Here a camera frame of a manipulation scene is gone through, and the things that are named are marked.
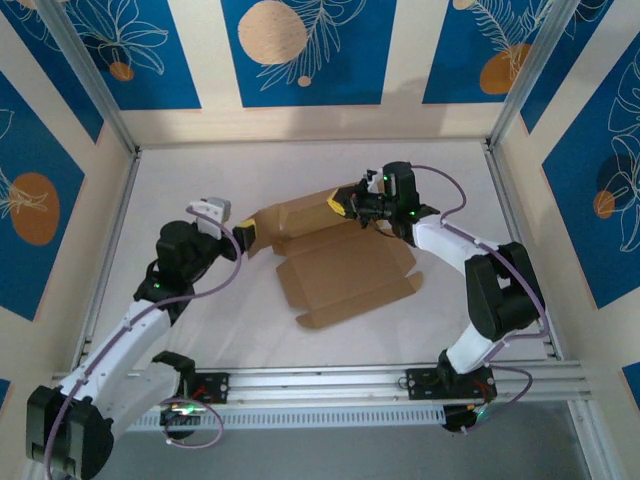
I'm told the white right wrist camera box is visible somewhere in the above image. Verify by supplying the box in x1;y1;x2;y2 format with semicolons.
358;168;384;194

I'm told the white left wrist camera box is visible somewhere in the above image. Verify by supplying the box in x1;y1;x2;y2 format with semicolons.
188;195;234;239

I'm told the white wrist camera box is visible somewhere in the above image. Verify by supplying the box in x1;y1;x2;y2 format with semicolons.
358;168;384;194
188;195;234;239

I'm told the white slotted cable duct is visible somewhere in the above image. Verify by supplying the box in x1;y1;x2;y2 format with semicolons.
127;404;447;434

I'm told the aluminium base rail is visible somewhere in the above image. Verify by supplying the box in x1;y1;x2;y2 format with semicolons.
49;360;595;412

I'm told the aluminium frame post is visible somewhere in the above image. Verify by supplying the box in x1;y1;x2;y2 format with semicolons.
485;0;577;151
35;0;142;157

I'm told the brown cardboard paper box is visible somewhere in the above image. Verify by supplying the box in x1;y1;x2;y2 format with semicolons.
242;184;424;330

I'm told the aluminium table side rail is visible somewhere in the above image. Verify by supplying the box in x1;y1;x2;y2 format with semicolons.
482;142;565;361
71;149;143;372

